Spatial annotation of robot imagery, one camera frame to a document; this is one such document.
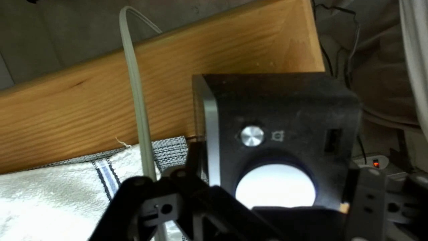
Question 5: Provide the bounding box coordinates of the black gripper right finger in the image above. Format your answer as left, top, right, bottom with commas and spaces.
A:
345, 164, 428, 241

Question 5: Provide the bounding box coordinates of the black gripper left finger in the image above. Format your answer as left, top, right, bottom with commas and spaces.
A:
87, 140, 269, 241

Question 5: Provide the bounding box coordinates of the black cube speaker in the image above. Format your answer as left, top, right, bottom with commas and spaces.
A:
192, 73, 363, 212

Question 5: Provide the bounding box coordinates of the power strip with red light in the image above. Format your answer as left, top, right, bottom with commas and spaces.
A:
352, 153, 406, 174

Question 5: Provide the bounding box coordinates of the white striped towel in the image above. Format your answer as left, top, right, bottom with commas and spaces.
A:
0, 136, 212, 241

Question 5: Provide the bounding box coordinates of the black floor cable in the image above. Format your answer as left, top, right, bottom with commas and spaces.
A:
313, 2, 364, 93

